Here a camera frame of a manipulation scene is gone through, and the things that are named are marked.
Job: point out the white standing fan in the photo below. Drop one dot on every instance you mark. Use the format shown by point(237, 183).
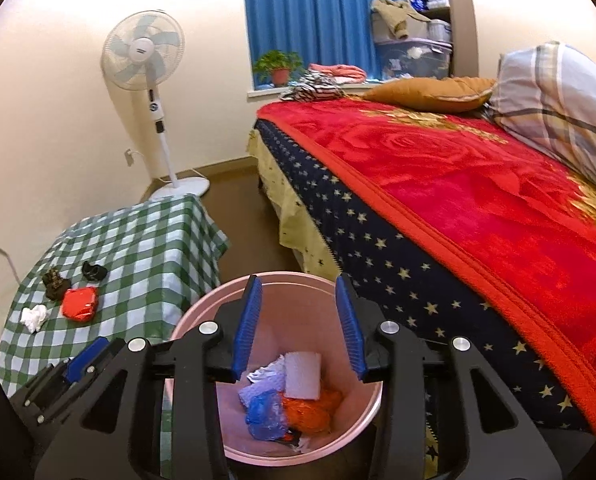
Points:
point(140, 53)

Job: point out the pink folded cloth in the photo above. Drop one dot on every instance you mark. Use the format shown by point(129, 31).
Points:
point(348, 74)

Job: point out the blue curtain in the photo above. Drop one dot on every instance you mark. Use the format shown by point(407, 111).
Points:
point(326, 32)

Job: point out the orange plastic bag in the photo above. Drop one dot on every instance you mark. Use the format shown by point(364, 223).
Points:
point(312, 417)

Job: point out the green white checkered tablecloth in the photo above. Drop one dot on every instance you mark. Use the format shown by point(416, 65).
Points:
point(161, 258)

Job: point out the potted green plant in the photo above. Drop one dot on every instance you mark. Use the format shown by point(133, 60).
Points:
point(278, 66)

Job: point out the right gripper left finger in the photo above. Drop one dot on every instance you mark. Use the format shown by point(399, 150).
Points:
point(249, 308)

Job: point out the blue plastic bag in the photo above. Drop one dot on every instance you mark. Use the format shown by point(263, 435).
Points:
point(266, 419)

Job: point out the white paper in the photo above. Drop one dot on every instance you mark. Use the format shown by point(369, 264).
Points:
point(273, 373)

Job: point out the orange brown pillow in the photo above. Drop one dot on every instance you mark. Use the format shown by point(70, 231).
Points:
point(431, 95)

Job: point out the small black item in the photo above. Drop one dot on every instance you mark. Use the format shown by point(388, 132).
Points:
point(94, 272)

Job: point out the pink plastic trash bin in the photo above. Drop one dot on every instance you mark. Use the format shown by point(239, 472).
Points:
point(298, 350)

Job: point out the wooden bookshelf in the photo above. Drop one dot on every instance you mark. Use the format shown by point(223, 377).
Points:
point(460, 14)

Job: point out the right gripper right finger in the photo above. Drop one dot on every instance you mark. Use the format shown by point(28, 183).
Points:
point(347, 304)

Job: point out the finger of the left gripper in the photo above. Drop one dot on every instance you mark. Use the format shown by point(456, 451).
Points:
point(77, 366)

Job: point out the dark brown wrapper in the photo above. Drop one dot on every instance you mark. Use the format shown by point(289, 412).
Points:
point(55, 284)

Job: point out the wall power outlet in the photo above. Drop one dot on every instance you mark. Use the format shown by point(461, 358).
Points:
point(129, 157)

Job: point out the zebra striped cloth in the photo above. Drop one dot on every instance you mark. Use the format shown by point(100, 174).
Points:
point(313, 86)

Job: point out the red floral blanket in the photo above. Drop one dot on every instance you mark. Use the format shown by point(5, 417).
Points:
point(509, 222)

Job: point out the small white tissue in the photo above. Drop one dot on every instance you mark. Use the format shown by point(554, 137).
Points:
point(34, 318)

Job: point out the yellow star bed skirt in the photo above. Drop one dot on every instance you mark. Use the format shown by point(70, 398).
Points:
point(297, 231)

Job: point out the red wrapper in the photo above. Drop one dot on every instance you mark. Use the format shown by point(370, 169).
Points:
point(80, 304)

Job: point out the beige jacket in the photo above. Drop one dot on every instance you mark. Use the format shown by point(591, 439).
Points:
point(396, 20)

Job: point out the plaid grey pillow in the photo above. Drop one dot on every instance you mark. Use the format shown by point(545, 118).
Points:
point(546, 97)

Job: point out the navy star bedsheet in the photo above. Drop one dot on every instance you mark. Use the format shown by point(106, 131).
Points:
point(410, 286)

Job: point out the black snack wrapper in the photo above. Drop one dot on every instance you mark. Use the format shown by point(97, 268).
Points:
point(294, 439)

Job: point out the clear storage box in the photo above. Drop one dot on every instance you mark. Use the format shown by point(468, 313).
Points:
point(414, 57)

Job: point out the purple foam fruit net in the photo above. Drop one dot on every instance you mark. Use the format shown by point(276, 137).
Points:
point(271, 383)

